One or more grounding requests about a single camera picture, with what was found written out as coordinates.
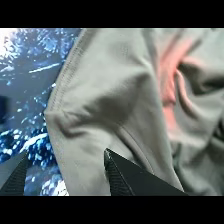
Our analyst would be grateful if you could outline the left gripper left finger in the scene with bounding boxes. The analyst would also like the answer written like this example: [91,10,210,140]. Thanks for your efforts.
[0,151,32,197]

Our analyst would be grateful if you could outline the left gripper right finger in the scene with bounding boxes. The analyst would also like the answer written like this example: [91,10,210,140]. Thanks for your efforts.
[103,148,188,197]

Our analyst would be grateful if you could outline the grey T-shirt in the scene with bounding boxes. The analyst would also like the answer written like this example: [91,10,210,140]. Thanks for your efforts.
[43,28,224,197]

